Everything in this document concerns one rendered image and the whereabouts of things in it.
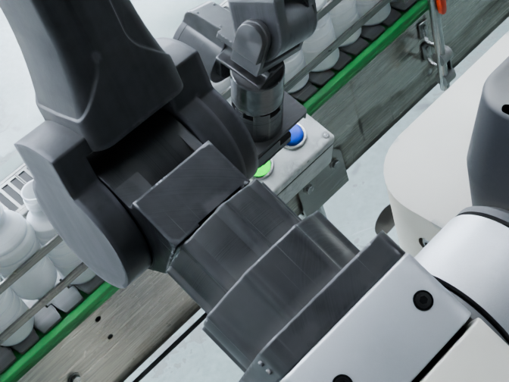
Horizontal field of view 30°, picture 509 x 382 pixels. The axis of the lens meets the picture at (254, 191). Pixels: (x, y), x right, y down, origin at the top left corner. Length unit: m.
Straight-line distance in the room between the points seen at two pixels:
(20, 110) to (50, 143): 2.79
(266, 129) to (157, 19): 2.35
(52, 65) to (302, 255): 0.15
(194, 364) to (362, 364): 1.96
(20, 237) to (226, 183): 0.72
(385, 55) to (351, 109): 0.10
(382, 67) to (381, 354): 1.08
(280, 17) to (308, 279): 0.50
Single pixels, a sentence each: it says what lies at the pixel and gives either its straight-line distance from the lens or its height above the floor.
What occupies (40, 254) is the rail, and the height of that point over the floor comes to 1.11.
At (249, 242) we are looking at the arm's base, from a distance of 0.47.
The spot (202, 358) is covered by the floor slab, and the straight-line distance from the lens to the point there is 2.39.
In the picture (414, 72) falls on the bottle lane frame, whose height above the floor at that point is 0.89.
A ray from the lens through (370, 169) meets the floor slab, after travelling 2.63.
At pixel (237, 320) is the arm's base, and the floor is 1.57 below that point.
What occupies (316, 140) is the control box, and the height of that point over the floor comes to 1.10.
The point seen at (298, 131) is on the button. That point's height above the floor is 1.12.
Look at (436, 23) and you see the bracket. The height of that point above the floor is 1.01.
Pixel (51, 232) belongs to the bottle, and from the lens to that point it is 1.21.
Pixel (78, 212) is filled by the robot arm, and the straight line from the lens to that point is 0.49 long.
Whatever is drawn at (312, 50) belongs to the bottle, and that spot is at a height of 1.05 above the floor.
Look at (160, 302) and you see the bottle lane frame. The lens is 1.36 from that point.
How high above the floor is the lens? 1.95
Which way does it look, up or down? 47 degrees down
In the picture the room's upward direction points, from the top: 21 degrees counter-clockwise
